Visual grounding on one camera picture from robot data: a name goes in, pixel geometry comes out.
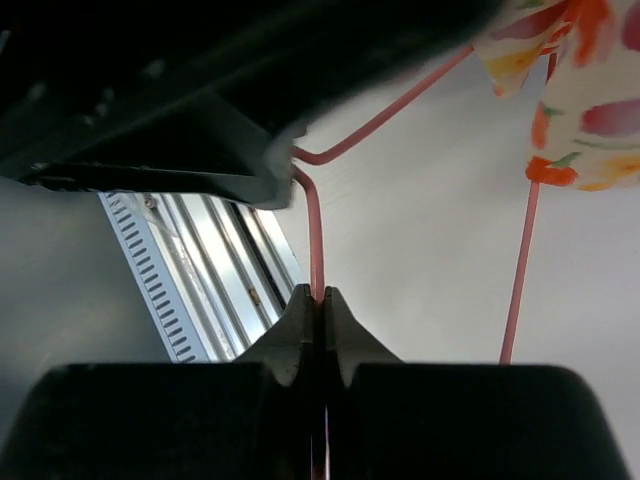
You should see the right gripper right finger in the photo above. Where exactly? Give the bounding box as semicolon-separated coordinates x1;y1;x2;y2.
323;287;402;388

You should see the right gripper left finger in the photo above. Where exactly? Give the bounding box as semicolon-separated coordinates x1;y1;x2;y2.
234;284;314;386

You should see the orange floral skirt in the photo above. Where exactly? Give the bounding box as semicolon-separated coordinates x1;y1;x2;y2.
472;0;639;192

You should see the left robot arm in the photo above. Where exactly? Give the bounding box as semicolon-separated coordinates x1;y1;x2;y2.
1;1;502;210

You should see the aluminium mounting rail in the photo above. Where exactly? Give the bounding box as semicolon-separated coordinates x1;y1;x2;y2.
142;194;303;363

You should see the white slotted cable duct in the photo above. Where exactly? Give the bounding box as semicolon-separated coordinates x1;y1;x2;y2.
98;193;218;364

